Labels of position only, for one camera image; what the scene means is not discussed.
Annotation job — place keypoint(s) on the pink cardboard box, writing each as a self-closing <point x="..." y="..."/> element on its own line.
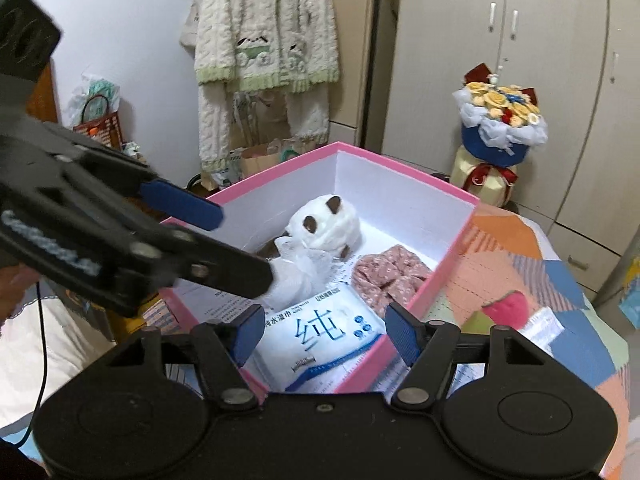
<point x="425" y="285"/>

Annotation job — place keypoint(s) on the white tissue packet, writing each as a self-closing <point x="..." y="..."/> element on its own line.
<point x="537" y="327"/>

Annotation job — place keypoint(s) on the wet wipes pack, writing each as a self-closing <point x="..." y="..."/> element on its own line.
<point x="325" y="340"/>

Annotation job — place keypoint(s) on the flower bouquet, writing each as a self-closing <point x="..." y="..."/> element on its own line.
<point x="492" y="145"/>

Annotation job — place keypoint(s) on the patchwork tablecloth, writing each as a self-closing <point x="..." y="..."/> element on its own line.
<point x="575" y="340"/>

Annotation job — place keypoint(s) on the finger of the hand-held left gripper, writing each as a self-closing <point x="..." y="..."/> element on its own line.
<point x="225" y="270"/>
<point x="180" y="202"/>

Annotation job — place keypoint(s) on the fluffy white pajama jacket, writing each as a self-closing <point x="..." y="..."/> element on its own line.
<point x="265" y="20"/>

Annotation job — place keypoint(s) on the orange mesh bag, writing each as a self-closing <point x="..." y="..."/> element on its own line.
<point x="102" y="130"/>

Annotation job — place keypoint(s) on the colourful gift bag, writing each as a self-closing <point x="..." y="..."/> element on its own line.
<point x="631" y="305"/>

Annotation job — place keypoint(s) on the beige narrow cabinet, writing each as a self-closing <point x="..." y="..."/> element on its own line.
<point x="360" y="60"/>

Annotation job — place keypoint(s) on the canvas tote bag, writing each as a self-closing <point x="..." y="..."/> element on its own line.
<point x="190" y="30"/>

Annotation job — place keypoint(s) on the fluffy white pajama pants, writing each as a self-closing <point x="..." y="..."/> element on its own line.
<point x="220" y="125"/>

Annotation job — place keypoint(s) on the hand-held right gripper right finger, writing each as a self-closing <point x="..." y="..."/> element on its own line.
<point x="402" y="332"/>

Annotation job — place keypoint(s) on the pink fuzzy ball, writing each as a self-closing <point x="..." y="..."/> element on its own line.
<point x="507" y="310"/>

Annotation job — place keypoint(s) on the beige wardrobe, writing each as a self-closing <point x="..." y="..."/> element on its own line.
<point x="525" y="20"/>

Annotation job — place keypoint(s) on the pink floral scrunchie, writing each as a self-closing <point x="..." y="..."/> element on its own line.
<point x="385" y="275"/>

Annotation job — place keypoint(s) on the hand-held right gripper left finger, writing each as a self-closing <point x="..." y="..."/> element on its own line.
<point x="247" y="332"/>

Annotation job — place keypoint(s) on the white plush toy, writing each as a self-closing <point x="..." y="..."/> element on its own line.
<point x="325" y="225"/>

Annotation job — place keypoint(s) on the white mesh bath pouf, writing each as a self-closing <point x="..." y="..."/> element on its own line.
<point x="300" y="280"/>

